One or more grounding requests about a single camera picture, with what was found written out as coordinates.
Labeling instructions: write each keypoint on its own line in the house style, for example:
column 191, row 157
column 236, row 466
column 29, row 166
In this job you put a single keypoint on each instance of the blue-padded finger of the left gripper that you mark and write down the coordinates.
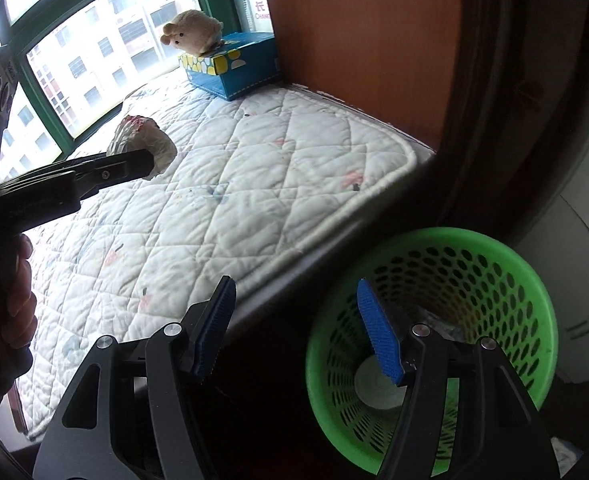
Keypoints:
column 87, row 175

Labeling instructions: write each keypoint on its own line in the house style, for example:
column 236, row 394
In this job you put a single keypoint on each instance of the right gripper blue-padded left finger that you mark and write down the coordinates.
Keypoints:
column 93, row 434

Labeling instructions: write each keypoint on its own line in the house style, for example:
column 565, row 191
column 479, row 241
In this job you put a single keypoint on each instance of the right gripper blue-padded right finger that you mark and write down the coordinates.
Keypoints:
column 498, row 432

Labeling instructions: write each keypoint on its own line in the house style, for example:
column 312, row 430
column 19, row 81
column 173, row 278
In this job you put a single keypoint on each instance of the white tissue ball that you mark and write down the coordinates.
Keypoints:
column 136, row 132

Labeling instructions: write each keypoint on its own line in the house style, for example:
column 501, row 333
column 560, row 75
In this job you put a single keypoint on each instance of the white plastic cup lid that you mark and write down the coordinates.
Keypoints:
column 375, row 389

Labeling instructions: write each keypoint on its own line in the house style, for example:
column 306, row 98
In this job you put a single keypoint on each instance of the person's left hand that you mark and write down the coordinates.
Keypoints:
column 17, row 301

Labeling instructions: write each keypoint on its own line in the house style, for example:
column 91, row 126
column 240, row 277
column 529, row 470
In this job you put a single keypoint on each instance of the green plastic waste basket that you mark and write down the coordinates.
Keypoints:
column 464, row 286

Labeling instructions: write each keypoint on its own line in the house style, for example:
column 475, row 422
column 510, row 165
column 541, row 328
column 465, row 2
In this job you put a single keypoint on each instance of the white quilted mattress pad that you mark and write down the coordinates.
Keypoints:
column 256, row 184

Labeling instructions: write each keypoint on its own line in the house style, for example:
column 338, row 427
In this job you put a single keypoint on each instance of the beige plush toy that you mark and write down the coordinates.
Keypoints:
column 193, row 32

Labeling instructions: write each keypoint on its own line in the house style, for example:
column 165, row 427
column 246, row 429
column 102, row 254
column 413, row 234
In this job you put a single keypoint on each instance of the blue yellow-dotted tissue box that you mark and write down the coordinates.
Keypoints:
column 245, row 61

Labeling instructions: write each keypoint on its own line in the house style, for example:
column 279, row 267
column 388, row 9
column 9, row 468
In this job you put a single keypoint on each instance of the brown wooden wardrobe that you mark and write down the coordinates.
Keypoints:
column 393, row 59

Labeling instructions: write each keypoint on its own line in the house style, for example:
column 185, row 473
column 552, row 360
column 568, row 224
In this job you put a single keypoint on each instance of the green window frame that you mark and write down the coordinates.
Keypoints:
column 77, row 60

